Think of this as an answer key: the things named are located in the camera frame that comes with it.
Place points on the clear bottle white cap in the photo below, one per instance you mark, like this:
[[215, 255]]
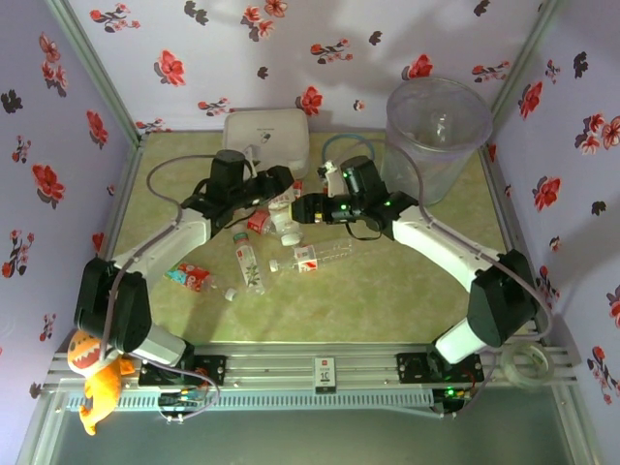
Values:
[[283, 225]]

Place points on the clear bottle red white label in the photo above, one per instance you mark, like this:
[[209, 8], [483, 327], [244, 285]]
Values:
[[307, 261]]

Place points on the clear bottle green cap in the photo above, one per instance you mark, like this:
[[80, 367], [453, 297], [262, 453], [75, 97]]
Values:
[[252, 271]]

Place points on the crushed bottle red blue label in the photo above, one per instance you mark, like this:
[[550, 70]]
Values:
[[186, 276]]

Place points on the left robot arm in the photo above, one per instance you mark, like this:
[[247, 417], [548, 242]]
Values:
[[160, 247]]

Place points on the clear plastic bin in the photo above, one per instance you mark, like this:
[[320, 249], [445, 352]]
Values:
[[445, 179]]

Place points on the white zippered pouch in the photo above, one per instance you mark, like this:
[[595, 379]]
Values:
[[266, 126]]

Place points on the teal stethoscope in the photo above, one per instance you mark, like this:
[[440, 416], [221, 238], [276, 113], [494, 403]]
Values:
[[346, 136]]

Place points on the controller circuit board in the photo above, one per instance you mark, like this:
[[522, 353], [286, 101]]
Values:
[[181, 399], [453, 393]]

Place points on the clear tape roll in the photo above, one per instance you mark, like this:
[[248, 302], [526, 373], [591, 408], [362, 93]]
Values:
[[505, 363]]

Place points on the orange shark plush toy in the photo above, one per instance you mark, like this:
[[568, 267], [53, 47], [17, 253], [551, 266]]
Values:
[[104, 387]]

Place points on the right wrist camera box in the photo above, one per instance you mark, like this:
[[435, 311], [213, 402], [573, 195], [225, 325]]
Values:
[[331, 176]]

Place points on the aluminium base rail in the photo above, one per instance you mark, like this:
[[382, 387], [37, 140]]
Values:
[[276, 368]]

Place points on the aluminium frame post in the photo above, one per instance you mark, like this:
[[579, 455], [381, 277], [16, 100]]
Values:
[[41, 431], [99, 72], [527, 48], [574, 426]]

